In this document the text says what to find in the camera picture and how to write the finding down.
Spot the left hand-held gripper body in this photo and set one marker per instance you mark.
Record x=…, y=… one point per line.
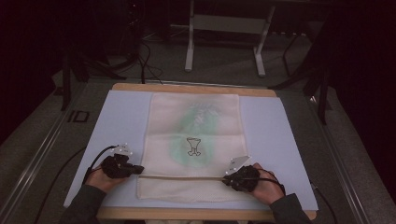
x=116, y=166

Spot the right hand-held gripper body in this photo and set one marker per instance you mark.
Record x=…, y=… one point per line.
x=246, y=179

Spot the person's left hand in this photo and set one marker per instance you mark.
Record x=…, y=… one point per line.
x=99, y=182

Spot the person's right hand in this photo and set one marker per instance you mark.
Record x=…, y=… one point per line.
x=269, y=189

